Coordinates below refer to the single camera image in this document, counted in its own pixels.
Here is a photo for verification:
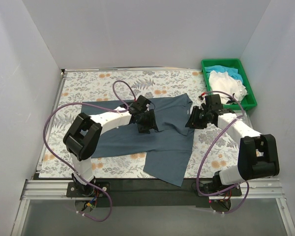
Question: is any dark blue-grey t-shirt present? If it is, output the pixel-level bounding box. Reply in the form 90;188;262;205
91;93;194;186

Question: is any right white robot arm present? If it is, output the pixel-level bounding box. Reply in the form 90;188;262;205
185;91;280;196

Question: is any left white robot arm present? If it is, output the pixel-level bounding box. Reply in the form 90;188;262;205
63;95;158;197

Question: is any floral patterned table mat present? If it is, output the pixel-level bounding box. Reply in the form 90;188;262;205
37;70;238;178

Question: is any white t-shirt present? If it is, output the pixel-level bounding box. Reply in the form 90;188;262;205
208;70;248;102

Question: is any green plastic bin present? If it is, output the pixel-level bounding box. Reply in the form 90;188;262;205
201;58;257;110

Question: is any light blue t-shirt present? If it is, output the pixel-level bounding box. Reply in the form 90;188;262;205
205;65;243;83

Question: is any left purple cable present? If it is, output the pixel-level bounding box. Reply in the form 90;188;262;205
43;80;153;222

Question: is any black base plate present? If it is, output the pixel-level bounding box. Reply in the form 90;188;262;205
66;177;244;208

